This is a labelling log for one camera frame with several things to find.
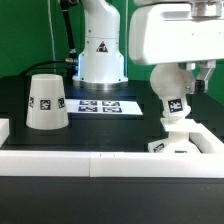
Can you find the white lamp base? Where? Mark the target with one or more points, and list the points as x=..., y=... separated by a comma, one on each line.
x=178, y=140

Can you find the white front fence wall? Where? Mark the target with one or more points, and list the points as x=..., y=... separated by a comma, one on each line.
x=113, y=164

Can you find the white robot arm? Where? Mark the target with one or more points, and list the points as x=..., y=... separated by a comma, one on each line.
x=93, y=28

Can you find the white lamp bulb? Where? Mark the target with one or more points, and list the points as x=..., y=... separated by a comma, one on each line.
x=167, y=81

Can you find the white lamp shade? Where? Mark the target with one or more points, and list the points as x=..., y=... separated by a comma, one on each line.
x=46, y=105

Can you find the white marker sheet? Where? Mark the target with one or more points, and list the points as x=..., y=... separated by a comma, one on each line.
x=103, y=107

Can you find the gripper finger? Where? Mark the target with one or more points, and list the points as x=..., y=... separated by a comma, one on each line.
x=206, y=69
x=187, y=70

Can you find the white left fence wall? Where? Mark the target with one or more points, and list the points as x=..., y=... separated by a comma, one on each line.
x=4, y=130

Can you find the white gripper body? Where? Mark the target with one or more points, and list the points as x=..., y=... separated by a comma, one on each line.
x=174, y=31

